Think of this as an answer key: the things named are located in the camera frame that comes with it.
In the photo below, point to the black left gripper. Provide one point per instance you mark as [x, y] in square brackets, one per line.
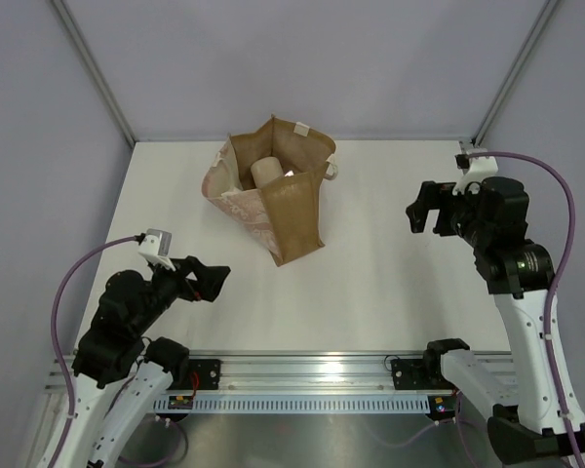
[209, 279]

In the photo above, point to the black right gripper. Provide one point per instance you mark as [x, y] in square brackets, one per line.
[436, 196]

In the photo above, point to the beige lotion pump bottle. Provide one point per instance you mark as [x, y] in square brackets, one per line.
[266, 170]

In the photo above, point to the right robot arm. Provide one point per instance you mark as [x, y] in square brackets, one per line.
[542, 418]

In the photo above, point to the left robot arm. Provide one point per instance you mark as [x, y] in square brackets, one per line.
[115, 376]

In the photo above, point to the brown canvas tote bag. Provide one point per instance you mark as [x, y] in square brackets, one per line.
[284, 214]

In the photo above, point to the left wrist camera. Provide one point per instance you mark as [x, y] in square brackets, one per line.
[154, 248]

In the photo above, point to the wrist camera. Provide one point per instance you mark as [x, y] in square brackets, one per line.
[476, 165]
[154, 248]

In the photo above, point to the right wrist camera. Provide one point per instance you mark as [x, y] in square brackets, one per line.
[476, 165]

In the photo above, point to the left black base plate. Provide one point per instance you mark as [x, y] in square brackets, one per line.
[204, 372]

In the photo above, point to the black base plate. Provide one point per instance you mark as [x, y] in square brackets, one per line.
[411, 374]
[204, 372]

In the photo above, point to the aluminium rail frame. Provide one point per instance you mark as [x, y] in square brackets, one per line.
[309, 373]

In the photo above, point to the white slotted cable duct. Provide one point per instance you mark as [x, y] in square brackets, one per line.
[304, 404]

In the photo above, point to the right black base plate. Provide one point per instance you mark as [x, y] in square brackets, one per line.
[411, 374]

